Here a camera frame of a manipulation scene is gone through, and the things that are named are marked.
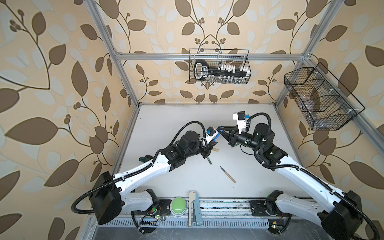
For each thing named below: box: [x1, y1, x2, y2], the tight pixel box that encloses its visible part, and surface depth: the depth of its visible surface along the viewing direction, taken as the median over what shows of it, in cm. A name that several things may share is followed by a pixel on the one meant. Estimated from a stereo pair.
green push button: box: [170, 196, 187, 217], surface depth 75 cm
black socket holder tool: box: [194, 60, 252, 81], surface depth 85 cm
